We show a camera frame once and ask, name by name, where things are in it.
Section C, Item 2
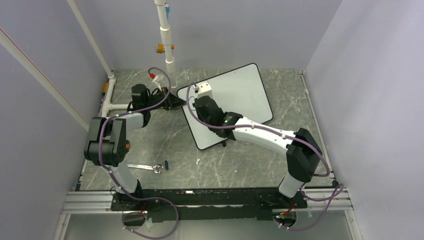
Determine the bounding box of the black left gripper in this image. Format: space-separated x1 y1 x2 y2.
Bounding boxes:
145 86 187 111

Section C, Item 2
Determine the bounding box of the white whiteboard black frame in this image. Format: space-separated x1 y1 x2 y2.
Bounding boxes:
182 62 274 151

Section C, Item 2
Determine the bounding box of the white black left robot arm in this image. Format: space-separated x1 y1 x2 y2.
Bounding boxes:
84 84 186 210

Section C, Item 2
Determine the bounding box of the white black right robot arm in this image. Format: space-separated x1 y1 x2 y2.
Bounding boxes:
192 96 323 208

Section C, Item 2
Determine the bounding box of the yellow pipe clamp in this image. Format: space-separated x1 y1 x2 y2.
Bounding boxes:
154 44 166 54

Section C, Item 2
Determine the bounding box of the silver wrench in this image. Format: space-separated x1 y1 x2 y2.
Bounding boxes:
128 164 164 174

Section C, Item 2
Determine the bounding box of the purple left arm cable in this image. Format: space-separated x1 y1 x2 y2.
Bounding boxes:
98 67 180 240

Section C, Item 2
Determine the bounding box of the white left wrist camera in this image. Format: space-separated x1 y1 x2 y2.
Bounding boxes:
149 73 164 92

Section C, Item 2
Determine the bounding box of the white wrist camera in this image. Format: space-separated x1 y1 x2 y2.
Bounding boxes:
193 80 213 99
149 73 164 92

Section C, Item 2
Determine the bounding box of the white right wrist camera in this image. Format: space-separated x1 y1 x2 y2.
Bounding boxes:
193 80 213 99

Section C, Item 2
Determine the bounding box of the white PVC pipe frame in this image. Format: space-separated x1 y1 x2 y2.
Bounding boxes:
0 0 178 130

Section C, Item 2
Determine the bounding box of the aluminium extrusion frame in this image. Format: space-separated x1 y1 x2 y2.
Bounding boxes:
53 191 113 240

